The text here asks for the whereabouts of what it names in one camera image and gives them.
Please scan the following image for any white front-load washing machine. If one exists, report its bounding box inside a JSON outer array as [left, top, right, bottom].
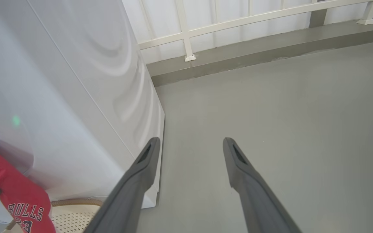
[[0, 0, 165, 225]]

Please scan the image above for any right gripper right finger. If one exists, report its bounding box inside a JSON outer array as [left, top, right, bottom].
[[223, 137, 303, 233]]

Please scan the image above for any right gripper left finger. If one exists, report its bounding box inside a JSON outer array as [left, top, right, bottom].
[[83, 137, 161, 233]]

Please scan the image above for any red Bulls jersey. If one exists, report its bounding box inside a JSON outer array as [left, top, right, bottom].
[[0, 138, 57, 233]]

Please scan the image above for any cream metal railing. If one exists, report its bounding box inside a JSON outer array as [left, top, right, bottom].
[[138, 0, 373, 62]]

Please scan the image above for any cream perforated laundry basket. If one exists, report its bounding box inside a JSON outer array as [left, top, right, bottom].
[[1, 198, 105, 233]]

